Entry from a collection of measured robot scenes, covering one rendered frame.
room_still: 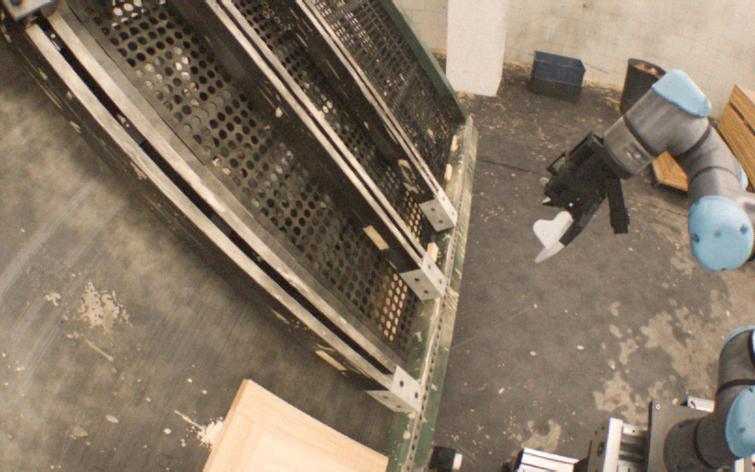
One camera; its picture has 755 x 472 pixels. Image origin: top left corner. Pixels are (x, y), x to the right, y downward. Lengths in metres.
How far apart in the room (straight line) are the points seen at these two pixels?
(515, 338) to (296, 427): 1.58
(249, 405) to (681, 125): 0.72
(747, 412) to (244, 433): 0.83
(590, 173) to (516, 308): 1.67
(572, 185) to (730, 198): 0.23
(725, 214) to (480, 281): 1.93
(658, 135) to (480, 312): 1.73
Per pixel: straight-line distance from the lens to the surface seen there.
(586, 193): 0.57
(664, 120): 0.52
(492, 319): 2.11
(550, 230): 0.59
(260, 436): 0.63
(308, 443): 0.70
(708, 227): 0.42
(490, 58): 4.20
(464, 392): 1.90
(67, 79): 0.56
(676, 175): 3.60
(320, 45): 0.99
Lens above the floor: 1.76
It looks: 46 degrees down
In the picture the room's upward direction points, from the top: 4 degrees counter-clockwise
